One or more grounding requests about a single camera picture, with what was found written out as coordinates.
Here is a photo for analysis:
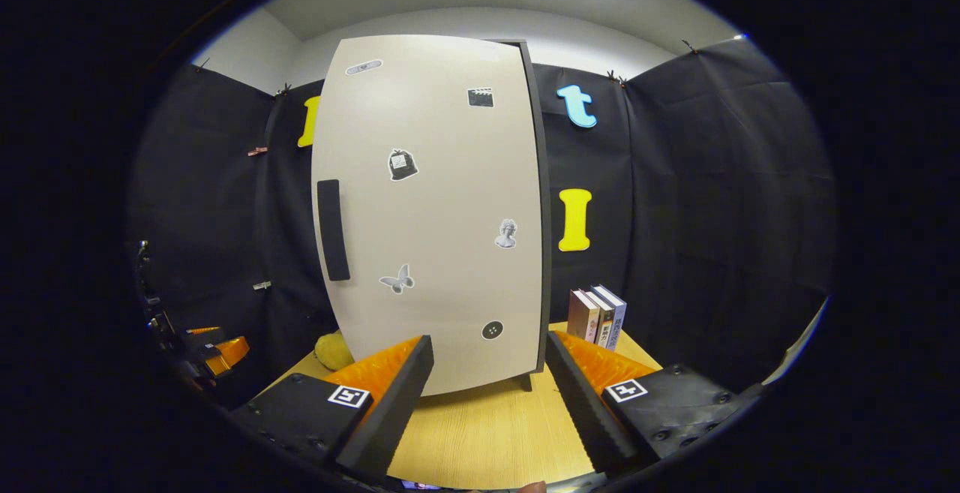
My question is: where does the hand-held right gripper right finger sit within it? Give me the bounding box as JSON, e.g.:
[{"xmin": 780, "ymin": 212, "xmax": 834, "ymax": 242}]
[{"xmin": 544, "ymin": 329, "xmax": 751, "ymax": 476}]

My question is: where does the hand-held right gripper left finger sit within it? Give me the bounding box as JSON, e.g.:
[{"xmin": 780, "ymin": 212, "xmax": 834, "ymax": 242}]
[{"xmin": 225, "ymin": 334, "xmax": 436, "ymax": 482}]

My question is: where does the black cabinet door handle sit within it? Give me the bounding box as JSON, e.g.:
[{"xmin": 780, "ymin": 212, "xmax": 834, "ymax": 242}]
[{"xmin": 316, "ymin": 179, "xmax": 351, "ymax": 282}]

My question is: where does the beige cabinet door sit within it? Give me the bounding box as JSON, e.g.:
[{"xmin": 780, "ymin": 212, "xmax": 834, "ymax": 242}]
[{"xmin": 311, "ymin": 34, "xmax": 545, "ymax": 396}]

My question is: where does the yellow bumpy round object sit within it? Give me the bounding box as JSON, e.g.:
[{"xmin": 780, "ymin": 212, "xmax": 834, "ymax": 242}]
[{"xmin": 313, "ymin": 330, "xmax": 355, "ymax": 371}]

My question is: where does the pink cover book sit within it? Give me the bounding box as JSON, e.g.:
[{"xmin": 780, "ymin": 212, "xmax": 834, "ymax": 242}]
[{"xmin": 567, "ymin": 290, "xmax": 601, "ymax": 344}]

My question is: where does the blue-grey spine book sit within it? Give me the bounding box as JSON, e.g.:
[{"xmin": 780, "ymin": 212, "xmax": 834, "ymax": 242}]
[{"xmin": 592, "ymin": 284, "xmax": 628, "ymax": 351}]

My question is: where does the white cloth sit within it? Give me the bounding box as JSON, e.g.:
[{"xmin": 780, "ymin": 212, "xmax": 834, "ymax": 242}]
[{"xmin": 784, "ymin": 298, "xmax": 830, "ymax": 385}]

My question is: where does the black backdrop cloth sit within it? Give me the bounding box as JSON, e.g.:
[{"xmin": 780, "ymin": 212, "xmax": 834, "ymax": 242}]
[{"xmin": 127, "ymin": 37, "xmax": 837, "ymax": 404}]

